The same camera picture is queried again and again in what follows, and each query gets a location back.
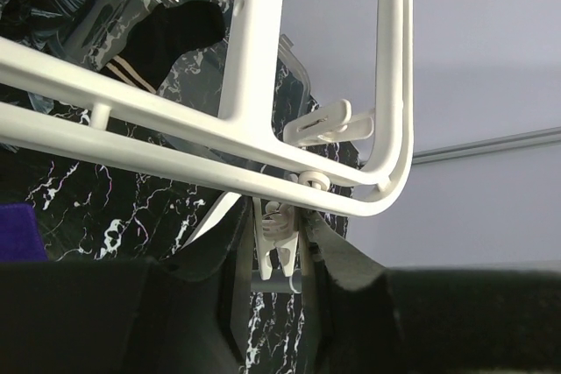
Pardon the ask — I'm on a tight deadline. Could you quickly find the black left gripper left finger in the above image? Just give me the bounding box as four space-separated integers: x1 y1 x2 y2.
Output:
163 197 253 363

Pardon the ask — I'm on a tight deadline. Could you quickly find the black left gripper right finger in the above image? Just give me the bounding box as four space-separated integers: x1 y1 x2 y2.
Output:
300 211 384 361

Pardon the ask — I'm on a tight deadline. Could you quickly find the white clip drying hanger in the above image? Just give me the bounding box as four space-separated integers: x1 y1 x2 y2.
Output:
0 0 415 281

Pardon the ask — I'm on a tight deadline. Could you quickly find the purple fleece sock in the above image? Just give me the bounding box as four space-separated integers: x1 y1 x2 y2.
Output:
0 203 48 263

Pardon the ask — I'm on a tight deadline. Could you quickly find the black striped sock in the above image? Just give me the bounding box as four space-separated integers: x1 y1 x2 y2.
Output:
100 0 226 94

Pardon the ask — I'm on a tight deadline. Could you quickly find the metal hanging rack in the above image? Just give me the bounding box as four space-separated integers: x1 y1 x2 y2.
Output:
252 199 302 294

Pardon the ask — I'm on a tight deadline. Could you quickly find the clear plastic bin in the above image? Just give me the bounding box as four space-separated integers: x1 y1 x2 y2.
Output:
47 0 310 138

